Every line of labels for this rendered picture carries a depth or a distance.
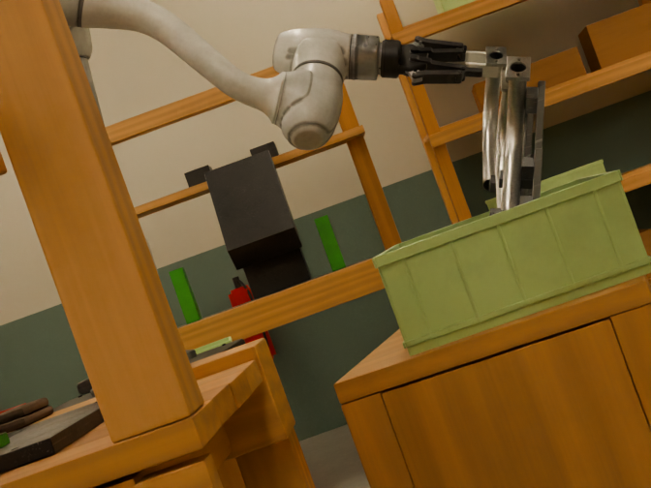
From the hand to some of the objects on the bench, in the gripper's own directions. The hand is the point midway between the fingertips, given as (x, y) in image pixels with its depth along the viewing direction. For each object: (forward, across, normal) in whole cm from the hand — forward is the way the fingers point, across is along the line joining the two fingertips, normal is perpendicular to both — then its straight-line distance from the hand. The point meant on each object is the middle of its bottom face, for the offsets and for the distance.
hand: (483, 64), depth 239 cm
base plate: (-102, -118, +1) cm, 156 cm away
